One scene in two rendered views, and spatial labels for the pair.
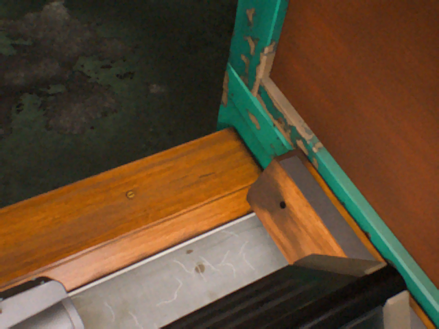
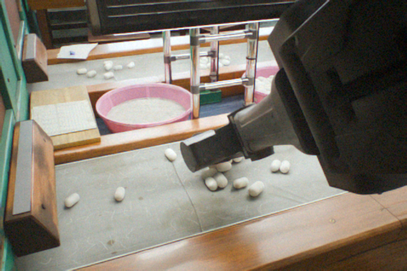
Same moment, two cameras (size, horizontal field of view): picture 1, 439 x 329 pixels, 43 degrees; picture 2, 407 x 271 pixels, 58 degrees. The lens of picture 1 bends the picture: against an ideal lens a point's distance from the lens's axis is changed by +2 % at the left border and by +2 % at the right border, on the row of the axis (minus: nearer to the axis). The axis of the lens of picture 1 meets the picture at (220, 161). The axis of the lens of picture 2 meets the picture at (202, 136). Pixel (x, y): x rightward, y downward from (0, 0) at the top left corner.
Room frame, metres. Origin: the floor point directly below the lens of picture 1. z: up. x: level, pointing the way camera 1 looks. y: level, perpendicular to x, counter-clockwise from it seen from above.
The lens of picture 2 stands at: (0.64, 0.27, 1.20)
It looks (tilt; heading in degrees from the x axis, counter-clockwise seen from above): 30 degrees down; 196
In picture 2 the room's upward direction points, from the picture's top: straight up
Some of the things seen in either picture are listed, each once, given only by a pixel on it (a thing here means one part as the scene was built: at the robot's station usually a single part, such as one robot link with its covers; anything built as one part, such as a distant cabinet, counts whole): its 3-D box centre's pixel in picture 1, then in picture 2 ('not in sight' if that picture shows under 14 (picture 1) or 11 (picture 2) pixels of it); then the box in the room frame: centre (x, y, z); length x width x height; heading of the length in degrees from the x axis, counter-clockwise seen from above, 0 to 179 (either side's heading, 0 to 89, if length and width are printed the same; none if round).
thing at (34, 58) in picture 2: not in sight; (35, 55); (-0.30, -0.56, 0.83); 0.30 x 0.06 x 0.07; 38
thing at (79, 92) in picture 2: not in sight; (62, 114); (-0.07, -0.31, 0.77); 0.33 x 0.15 x 0.01; 38
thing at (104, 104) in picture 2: not in sight; (147, 116); (-0.20, -0.14, 0.72); 0.27 x 0.27 x 0.10
